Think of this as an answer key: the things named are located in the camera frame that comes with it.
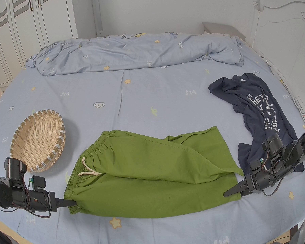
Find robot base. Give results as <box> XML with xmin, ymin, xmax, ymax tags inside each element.
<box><xmin>290</xmin><ymin>224</ymin><xmax>305</xmax><ymax>244</ymax></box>

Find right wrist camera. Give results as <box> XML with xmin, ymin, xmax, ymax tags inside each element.
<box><xmin>249</xmin><ymin>158</ymin><xmax>264</xmax><ymax>172</ymax></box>

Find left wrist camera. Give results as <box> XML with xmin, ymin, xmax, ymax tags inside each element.
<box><xmin>29</xmin><ymin>176</ymin><xmax>46</xmax><ymax>190</ymax></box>

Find dark blue T-shirt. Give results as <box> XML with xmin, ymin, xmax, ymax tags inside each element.
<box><xmin>208</xmin><ymin>73</ymin><xmax>305</xmax><ymax>174</ymax></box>

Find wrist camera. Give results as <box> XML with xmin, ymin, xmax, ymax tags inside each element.
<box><xmin>249</xmin><ymin>158</ymin><xmax>264</xmax><ymax>172</ymax></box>
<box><xmin>29</xmin><ymin>176</ymin><xmax>46</xmax><ymax>190</ymax></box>

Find pale blue quilt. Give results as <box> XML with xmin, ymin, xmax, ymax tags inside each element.
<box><xmin>25</xmin><ymin>32</ymin><xmax>244</xmax><ymax>76</ymax></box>

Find grey bedside table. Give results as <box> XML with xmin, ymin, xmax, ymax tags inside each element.
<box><xmin>202</xmin><ymin>22</ymin><xmax>246</xmax><ymax>40</ymax></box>

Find black cable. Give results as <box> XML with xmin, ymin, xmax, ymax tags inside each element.
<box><xmin>262</xmin><ymin>180</ymin><xmax>283</xmax><ymax>197</ymax></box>

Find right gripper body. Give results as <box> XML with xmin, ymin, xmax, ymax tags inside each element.
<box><xmin>244</xmin><ymin>166</ymin><xmax>295</xmax><ymax>194</ymax></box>

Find round woven basket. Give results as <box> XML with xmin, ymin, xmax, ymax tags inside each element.
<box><xmin>10</xmin><ymin>109</ymin><xmax>66</xmax><ymax>173</ymax></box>

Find white wardrobe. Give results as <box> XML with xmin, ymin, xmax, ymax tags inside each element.
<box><xmin>0</xmin><ymin>0</ymin><xmax>78</xmax><ymax>91</ymax></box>

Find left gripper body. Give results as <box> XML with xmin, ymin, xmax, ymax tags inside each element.
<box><xmin>27</xmin><ymin>189</ymin><xmax>58</xmax><ymax>213</ymax></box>

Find green shorts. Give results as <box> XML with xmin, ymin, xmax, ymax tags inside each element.
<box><xmin>64</xmin><ymin>126</ymin><xmax>244</xmax><ymax>218</ymax></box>

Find bed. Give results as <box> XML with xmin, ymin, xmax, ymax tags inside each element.
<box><xmin>0</xmin><ymin>0</ymin><xmax>305</xmax><ymax>244</ymax></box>

